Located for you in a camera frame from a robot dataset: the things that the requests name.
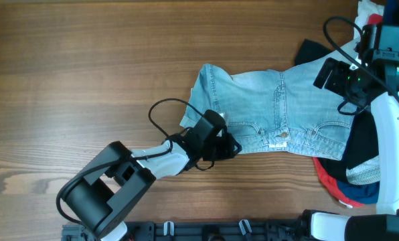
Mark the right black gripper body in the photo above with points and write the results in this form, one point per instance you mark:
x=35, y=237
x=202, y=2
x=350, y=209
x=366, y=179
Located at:
x=329, y=75

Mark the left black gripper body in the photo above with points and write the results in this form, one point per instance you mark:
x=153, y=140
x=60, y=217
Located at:
x=227, y=147

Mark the light blue denim shorts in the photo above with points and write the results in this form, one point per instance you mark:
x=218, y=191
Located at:
x=269, y=110

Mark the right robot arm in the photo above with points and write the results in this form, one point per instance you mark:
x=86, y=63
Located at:
x=378, y=58

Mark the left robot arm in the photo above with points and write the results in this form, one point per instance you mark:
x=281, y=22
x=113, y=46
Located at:
x=103, y=193

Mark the black garment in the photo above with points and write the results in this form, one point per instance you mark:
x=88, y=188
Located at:
x=362, y=144

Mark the white garment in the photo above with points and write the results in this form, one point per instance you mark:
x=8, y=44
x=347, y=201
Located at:
x=368, y=12

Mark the grey patterned collar garment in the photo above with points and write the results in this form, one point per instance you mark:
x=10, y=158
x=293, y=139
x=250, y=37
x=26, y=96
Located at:
x=365, y=173

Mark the dark blue garment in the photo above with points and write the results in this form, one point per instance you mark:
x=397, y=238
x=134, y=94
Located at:
x=363, y=194

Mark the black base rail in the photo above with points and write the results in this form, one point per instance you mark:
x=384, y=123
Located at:
x=272, y=230

